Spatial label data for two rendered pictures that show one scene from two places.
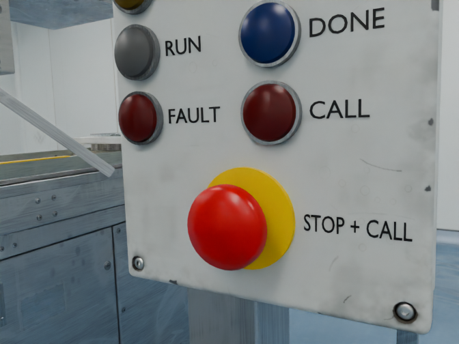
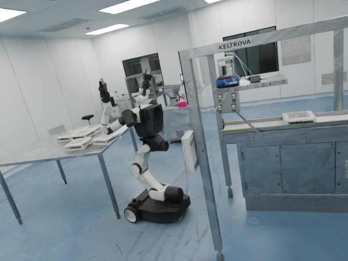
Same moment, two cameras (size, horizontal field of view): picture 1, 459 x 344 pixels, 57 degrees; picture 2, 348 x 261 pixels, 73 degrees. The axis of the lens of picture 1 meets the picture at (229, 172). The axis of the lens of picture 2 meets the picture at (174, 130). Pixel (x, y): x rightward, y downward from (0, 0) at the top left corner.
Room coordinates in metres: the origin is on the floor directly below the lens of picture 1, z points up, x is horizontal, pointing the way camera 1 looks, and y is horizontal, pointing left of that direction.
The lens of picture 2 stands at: (-0.10, -1.53, 1.67)
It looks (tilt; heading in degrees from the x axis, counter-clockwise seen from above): 16 degrees down; 81
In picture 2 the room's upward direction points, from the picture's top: 11 degrees counter-clockwise
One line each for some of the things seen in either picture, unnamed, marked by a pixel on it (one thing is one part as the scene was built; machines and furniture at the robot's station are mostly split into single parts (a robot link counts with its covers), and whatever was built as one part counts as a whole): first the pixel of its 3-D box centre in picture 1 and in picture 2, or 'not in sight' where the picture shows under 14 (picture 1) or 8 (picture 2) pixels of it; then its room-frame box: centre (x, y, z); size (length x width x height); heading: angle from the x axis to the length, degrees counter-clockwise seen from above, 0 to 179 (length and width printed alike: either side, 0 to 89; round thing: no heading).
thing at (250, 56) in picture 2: not in sight; (250, 54); (3.43, 4.74, 1.43); 1.38 x 0.01 x 1.16; 148
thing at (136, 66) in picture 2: not in sight; (143, 74); (0.56, 6.51, 1.43); 1.32 x 0.01 x 1.11; 148
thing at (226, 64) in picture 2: not in sight; (226, 65); (0.83, 0.58, 1.53); 0.15 x 0.15 x 0.19
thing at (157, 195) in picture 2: not in sight; (160, 191); (0.00, 0.92, 0.28); 0.21 x 0.20 x 0.13; 137
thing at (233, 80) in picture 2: not in sight; (227, 81); (0.83, 0.57, 1.39); 0.21 x 0.20 x 0.09; 60
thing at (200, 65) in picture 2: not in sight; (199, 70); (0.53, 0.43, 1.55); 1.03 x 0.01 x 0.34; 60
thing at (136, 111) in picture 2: not in sight; (147, 119); (0.04, 0.89, 1.15); 0.34 x 0.30 x 0.36; 47
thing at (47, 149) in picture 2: not in sight; (69, 143); (-1.02, 1.81, 0.87); 1.50 x 1.10 x 0.04; 158
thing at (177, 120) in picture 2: not in sight; (182, 122); (0.89, 3.30, 0.38); 0.63 x 0.57 x 0.76; 148
